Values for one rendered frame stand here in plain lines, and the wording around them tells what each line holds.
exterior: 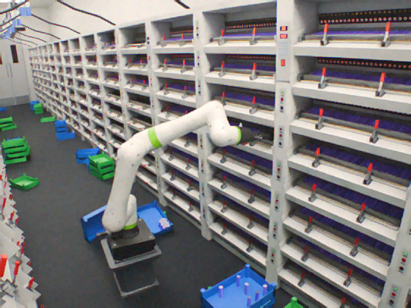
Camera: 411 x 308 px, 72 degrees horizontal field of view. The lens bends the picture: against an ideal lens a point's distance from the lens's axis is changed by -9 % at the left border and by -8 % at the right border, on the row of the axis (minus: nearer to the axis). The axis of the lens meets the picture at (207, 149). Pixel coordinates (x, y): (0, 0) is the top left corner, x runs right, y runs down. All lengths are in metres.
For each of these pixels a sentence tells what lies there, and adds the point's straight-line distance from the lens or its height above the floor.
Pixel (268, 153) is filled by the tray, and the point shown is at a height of 0.88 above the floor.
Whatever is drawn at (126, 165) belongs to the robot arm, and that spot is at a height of 0.92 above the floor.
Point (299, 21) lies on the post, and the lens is 1.56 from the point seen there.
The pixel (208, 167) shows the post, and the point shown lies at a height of 0.62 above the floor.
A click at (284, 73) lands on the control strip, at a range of 1.54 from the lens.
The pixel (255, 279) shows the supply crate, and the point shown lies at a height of 0.33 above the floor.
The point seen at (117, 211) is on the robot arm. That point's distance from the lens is 1.65.
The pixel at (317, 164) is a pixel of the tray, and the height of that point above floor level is 0.90.
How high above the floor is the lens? 1.46
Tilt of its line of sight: 19 degrees down
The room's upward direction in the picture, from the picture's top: 2 degrees counter-clockwise
